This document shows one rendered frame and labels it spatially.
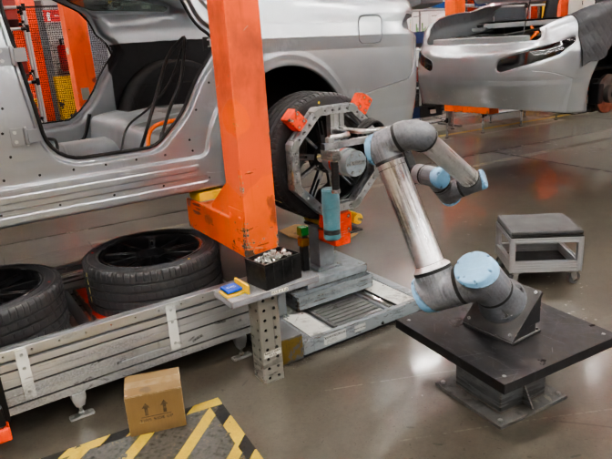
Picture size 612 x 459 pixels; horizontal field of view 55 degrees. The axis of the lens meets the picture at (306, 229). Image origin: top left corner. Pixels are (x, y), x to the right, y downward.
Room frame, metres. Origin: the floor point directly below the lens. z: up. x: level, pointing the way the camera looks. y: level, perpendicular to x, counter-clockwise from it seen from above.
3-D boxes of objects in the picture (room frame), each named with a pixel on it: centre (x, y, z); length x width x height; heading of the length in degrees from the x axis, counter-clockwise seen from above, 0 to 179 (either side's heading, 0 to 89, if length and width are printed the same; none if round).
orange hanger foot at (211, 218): (2.87, 0.42, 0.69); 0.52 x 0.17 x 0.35; 32
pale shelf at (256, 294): (2.36, 0.18, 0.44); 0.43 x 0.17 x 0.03; 122
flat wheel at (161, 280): (2.77, 0.77, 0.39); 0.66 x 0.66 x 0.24
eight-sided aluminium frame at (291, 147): (2.96, -0.17, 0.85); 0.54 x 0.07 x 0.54; 122
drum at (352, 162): (2.90, -0.21, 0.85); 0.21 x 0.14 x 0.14; 32
